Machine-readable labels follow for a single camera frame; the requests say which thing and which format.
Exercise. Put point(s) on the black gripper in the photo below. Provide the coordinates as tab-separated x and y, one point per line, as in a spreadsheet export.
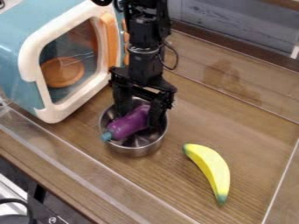
142	79

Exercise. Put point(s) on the purple toy eggplant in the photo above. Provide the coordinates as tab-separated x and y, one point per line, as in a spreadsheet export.
129	124

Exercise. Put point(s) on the silver pot with handle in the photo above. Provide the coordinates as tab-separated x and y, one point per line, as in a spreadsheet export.
141	144

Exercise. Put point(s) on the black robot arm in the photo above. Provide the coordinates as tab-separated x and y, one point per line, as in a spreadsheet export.
147	23

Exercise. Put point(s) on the orange plate inside microwave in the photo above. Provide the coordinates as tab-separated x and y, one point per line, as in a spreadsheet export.
62	71

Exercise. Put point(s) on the blue toy microwave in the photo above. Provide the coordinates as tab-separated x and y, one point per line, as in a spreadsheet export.
43	29

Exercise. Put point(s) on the yellow toy banana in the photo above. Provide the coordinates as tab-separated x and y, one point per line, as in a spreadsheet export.
214	167

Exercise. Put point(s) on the clear acrylic barrier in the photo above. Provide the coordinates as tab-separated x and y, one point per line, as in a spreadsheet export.
114	189

